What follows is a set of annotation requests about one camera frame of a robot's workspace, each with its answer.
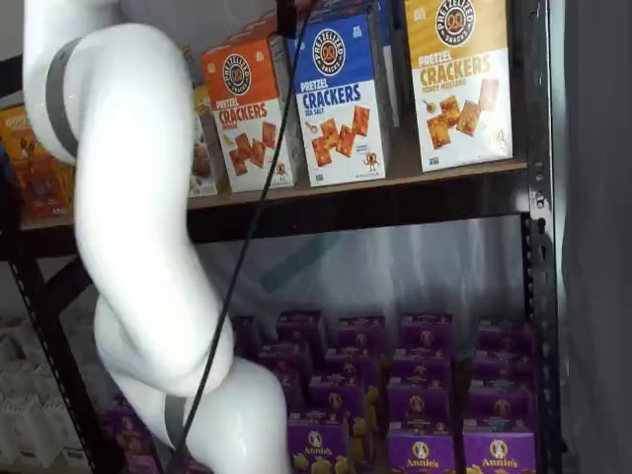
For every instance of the purple Annie's snack box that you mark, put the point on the purple Annie's snack box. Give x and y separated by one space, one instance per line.
424 454
506 337
294 395
353 364
128 434
299 328
422 368
284 358
503 370
338 397
245 331
502 407
420 405
426 333
318 449
499 454
361 333

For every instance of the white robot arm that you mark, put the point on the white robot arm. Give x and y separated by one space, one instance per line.
128 148

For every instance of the wooden shelf board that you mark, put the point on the wooden shelf board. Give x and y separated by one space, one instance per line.
370 179

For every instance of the orange snack box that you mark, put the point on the orange snack box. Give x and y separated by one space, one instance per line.
34 163

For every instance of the Simple Mills almond bars box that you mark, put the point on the Simple Mills almond bars box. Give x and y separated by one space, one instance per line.
202 163

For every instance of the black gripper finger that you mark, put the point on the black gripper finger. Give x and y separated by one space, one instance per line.
291 17

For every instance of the yellow white pretzel crackers box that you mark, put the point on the yellow white pretzel crackers box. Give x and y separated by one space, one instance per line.
464 99

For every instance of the black metal shelf frame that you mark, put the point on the black metal shelf frame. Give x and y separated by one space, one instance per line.
345 207

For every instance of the white carton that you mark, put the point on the white carton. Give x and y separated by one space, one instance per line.
15 363
20 429
61 434

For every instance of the blue white pretzel crackers box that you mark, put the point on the blue white pretzel crackers box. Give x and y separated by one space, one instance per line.
340 99
385 59

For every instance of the orange white pretzel crackers box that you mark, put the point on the orange white pretzel crackers box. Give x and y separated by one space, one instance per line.
252 29
247 113

